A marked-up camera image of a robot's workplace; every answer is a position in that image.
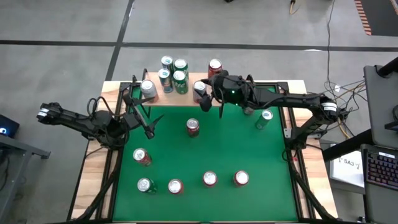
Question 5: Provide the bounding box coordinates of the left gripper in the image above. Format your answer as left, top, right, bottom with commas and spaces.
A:
124, 96, 165, 140

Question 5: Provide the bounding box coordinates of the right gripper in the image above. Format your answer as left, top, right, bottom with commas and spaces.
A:
200, 70, 252, 108

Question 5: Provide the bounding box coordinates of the silver beverage can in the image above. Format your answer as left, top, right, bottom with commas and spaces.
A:
139, 79, 160, 104

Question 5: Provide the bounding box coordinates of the green Sprite can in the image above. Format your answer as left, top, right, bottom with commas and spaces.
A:
137, 177, 158, 195
173, 58, 190, 75
172, 70, 190, 95

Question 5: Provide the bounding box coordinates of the slim blue beverage can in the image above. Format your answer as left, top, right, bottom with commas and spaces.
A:
157, 68, 174, 94
160, 55, 174, 74

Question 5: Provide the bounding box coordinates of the blue silver Red Bull can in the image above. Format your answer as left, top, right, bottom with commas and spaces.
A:
255, 109, 274, 130

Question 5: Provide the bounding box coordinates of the orange Fanta can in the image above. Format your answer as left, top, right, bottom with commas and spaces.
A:
233, 169, 250, 188
202, 170, 218, 188
167, 179, 185, 195

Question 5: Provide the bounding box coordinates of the red Star Wars Coca-Cola can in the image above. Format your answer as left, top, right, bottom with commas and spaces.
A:
185, 118, 201, 138
132, 147, 153, 167

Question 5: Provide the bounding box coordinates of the green table mat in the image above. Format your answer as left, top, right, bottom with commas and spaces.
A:
112, 86, 299, 222

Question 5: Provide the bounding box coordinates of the grey side table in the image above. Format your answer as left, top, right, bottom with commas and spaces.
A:
0, 133, 52, 224

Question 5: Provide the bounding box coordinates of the black computer with blue light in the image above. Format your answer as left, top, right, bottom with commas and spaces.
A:
0, 113, 20, 139

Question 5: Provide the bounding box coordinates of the black desk beam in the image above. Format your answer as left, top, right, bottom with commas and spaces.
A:
322, 128, 374, 162

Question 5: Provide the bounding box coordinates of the white SA3 sign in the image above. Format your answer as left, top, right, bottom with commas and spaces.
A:
328, 150, 365, 189

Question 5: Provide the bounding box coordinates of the grey desk panel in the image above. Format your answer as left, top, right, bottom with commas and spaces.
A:
363, 64, 398, 149

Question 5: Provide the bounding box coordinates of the black mat with orange stripes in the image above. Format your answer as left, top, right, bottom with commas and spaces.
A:
353, 0, 398, 37

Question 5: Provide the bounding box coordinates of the wooden shelf with black frame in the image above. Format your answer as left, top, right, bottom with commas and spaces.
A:
136, 67, 224, 119

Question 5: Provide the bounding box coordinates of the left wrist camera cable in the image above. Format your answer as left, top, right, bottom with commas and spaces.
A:
86, 95, 109, 118

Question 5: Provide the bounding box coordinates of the black cable bundle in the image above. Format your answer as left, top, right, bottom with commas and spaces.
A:
74, 146, 124, 222
284, 149, 338, 222

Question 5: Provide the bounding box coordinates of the black aluminium table frame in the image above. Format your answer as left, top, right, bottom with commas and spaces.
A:
67, 74, 338, 224

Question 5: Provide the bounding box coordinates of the yellow tipped cable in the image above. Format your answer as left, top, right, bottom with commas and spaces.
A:
289, 0, 301, 16

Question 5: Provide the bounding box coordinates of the long black floor cable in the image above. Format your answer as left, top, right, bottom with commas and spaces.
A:
326, 0, 336, 103

